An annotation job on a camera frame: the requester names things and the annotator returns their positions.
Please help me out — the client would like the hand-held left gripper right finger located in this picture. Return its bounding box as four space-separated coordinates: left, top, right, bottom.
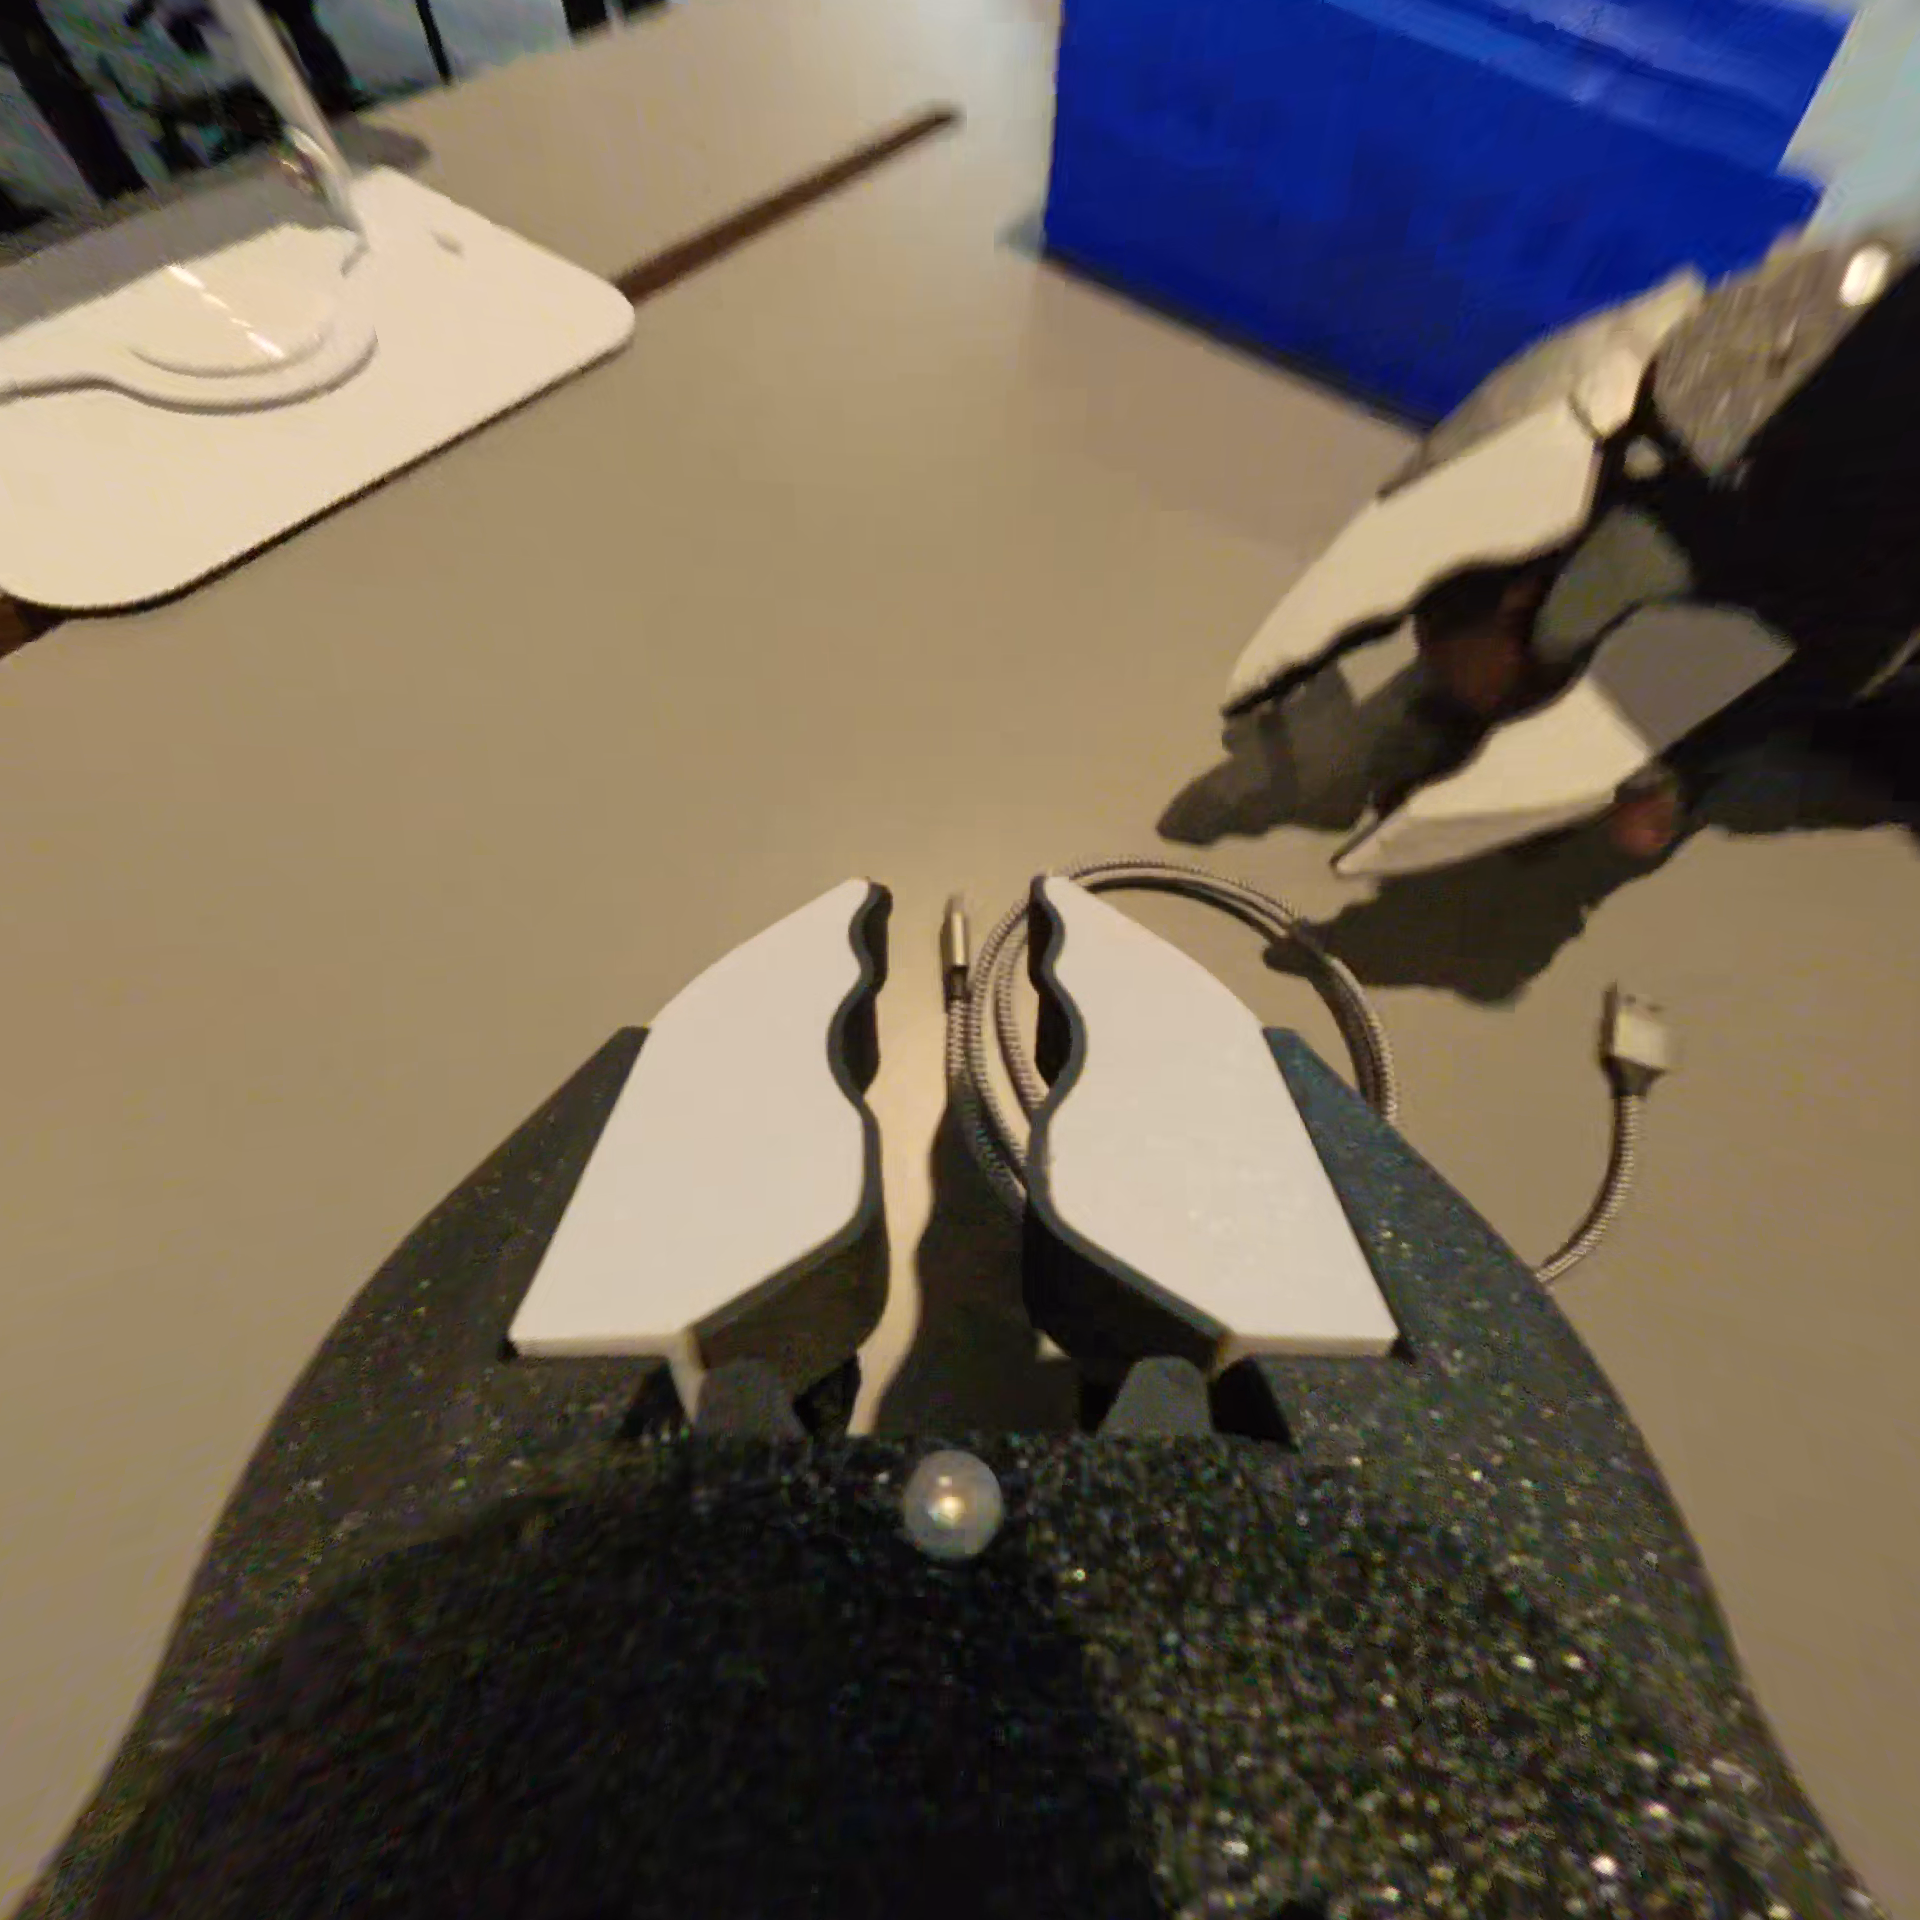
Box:
1024 874 1404 1395

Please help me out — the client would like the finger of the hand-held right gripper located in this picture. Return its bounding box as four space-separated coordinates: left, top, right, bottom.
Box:
1332 600 1798 881
1218 274 1708 720

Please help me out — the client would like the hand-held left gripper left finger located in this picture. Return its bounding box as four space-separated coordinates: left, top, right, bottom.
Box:
507 879 895 1425

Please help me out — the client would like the silver braided usb cable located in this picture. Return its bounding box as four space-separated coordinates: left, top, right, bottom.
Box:
937 857 1678 1287

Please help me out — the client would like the person's right hand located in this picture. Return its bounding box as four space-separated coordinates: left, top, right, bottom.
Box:
1608 768 1691 861

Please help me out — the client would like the blue plastic bin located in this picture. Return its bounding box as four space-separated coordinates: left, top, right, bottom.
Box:
1043 0 1865 432

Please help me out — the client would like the white flat mat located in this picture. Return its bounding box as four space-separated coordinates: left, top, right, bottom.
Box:
0 165 640 615

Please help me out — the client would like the dark furniture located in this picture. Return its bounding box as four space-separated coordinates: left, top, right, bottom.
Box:
0 0 676 226

